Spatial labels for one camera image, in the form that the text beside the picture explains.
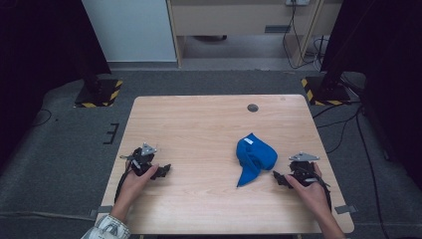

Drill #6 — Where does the looped black floor cable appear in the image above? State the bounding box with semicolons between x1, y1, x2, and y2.
312;101;363;154

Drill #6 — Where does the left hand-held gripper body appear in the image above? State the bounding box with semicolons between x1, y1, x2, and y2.
119;142;158;177

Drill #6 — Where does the black power cable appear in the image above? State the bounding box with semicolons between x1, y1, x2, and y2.
282;0;322;71

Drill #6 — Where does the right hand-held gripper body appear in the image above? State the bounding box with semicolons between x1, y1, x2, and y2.
288;151;322;187

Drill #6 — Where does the white panel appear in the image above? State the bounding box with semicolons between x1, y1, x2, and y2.
81;0;178;64

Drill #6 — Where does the grey tape piece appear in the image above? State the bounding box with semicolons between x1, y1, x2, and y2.
89;205;114;219
333;204;359;215

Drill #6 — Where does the long black floor cable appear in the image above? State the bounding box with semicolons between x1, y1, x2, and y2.
354;108;383;239

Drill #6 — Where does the blue cloth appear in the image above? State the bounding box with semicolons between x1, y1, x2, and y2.
235;132;279;188

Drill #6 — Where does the hand-held gripper cable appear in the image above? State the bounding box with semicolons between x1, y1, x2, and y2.
310;173;333;213
113;158;134;204

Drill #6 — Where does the dark curtain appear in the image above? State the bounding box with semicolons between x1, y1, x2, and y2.
0;0;112;168
319;0;422;183

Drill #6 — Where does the left hand-held gripper cable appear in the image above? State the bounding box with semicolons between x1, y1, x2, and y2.
113;158;134;204

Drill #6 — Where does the black yellow striped stand base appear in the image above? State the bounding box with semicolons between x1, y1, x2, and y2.
301;76;352;107
73;78;124;109

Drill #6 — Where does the light wooden desk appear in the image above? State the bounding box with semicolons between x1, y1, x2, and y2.
165;0;344;69

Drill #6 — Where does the thin black floor cable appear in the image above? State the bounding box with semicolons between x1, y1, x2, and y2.
32;108;54;128

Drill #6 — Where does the person's left hand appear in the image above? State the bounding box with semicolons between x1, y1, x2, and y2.
113;163;160;211

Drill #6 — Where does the person's right hand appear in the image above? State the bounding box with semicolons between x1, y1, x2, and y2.
284;161;328;215

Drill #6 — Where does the right hand-held gripper cable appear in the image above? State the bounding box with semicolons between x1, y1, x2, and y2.
310;173;333;213

